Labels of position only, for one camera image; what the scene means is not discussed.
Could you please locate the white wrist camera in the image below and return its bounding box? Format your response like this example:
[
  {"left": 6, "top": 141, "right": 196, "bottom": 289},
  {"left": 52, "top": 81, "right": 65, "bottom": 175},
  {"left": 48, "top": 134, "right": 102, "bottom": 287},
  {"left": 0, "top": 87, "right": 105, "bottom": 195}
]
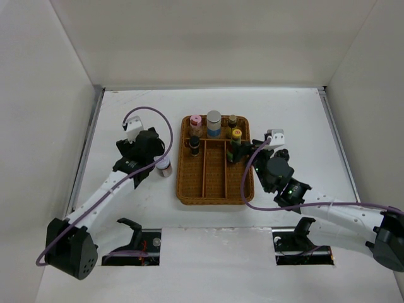
[
  {"left": 264, "top": 129, "right": 285, "bottom": 150},
  {"left": 122, "top": 116, "right": 144, "bottom": 143}
]

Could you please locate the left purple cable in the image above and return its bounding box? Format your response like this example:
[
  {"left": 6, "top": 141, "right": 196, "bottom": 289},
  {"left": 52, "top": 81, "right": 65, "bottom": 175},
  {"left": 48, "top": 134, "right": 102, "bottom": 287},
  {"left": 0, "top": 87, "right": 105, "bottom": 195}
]
[{"left": 35, "top": 106, "right": 174, "bottom": 268}]

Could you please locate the red green sauce bottle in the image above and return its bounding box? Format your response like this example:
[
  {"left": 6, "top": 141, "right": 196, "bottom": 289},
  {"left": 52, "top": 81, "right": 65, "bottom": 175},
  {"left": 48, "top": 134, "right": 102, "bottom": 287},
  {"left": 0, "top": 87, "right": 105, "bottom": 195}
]
[{"left": 226, "top": 128, "right": 242, "bottom": 163}]

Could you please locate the black cap pepper bottle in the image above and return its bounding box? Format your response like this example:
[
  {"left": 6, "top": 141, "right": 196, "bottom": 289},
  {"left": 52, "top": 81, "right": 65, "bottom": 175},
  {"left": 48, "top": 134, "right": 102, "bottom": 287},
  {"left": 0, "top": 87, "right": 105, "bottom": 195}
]
[{"left": 189, "top": 136, "right": 200, "bottom": 157}]

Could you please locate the silver cap blue label shaker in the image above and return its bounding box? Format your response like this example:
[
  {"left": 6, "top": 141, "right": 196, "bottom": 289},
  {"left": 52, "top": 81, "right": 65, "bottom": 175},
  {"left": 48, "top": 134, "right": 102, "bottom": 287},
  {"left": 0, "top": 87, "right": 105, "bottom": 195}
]
[{"left": 206, "top": 110, "right": 222, "bottom": 138}]

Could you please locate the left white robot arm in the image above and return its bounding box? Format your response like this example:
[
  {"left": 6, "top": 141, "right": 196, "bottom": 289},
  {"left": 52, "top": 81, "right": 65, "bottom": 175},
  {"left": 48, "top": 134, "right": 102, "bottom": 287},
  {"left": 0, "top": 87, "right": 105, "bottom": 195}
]
[{"left": 43, "top": 128, "right": 165, "bottom": 280}]

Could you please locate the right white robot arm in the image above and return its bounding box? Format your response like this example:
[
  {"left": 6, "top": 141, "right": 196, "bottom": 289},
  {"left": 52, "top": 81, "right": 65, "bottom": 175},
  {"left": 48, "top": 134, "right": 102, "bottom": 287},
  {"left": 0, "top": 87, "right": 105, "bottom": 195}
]
[{"left": 230, "top": 137, "right": 403, "bottom": 272}]

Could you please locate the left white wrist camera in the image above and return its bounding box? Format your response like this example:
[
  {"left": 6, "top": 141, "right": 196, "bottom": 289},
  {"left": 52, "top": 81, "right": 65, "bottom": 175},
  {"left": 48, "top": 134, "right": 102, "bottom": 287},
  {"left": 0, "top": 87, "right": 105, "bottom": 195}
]
[{"left": 122, "top": 116, "right": 144, "bottom": 143}]

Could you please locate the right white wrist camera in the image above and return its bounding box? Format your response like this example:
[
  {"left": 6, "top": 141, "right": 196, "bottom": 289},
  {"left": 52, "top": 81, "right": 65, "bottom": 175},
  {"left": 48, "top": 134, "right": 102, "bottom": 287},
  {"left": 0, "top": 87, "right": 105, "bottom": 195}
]
[{"left": 264, "top": 129, "right": 285, "bottom": 150}]

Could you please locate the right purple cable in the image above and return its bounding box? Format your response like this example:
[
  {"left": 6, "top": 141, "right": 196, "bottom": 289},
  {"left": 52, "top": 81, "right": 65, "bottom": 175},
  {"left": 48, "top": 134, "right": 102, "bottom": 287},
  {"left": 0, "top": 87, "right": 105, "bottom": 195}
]
[{"left": 240, "top": 138, "right": 404, "bottom": 215}]

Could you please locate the small red label white jar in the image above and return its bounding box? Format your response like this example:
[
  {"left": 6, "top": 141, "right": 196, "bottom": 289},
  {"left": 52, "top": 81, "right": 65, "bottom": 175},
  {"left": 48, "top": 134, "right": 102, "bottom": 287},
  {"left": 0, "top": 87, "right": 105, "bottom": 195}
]
[{"left": 155, "top": 156, "right": 172, "bottom": 177}]

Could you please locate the brown cap yellow oil bottle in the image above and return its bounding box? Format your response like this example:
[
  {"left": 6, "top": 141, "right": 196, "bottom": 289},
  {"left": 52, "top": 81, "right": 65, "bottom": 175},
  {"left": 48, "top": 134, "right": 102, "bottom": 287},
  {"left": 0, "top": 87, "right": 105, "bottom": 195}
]
[{"left": 226, "top": 114, "right": 237, "bottom": 138}]

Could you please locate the brown wicker divided tray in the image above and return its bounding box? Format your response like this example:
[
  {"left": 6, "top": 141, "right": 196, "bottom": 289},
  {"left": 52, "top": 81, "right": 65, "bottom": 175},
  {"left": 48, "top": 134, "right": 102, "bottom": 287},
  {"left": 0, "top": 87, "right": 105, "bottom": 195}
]
[{"left": 176, "top": 115, "right": 247, "bottom": 205}]

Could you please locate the purple cable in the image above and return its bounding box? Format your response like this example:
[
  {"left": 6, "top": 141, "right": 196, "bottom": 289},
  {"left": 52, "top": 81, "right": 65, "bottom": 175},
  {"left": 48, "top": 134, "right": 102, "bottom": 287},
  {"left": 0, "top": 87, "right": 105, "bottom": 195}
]
[
  {"left": 35, "top": 106, "right": 174, "bottom": 268},
  {"left": 240, "top": 138, "right": 404, "bottom": 215}
]

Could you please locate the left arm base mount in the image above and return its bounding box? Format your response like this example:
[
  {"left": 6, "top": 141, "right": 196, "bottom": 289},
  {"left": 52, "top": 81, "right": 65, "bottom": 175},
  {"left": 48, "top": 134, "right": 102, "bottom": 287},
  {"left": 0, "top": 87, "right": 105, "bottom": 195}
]
[{"left": 101, "top": 218, "right": 162, "bottom": 266}]

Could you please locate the pink cap spice jar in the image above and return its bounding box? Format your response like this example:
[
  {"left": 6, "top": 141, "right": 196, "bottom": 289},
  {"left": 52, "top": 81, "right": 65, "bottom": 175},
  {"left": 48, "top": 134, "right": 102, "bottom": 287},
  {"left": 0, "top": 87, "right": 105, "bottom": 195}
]
[{"left": 189, "top": 115, "right": 203, "bottom": 138}]

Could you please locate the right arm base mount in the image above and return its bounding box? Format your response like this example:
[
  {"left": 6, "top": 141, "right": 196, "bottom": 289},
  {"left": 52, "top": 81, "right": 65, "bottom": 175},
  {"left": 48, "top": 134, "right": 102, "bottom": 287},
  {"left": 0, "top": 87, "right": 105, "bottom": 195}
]
[{"left": 272, "top": 217, "right": 334, "bottom": 266}]

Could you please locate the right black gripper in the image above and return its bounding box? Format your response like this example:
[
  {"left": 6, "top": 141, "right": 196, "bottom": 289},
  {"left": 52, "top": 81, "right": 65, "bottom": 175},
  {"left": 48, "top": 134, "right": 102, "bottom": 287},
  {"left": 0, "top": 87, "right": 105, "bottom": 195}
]
[{"left": 232, "top": 139, "right": 276, "bottom": 193}]

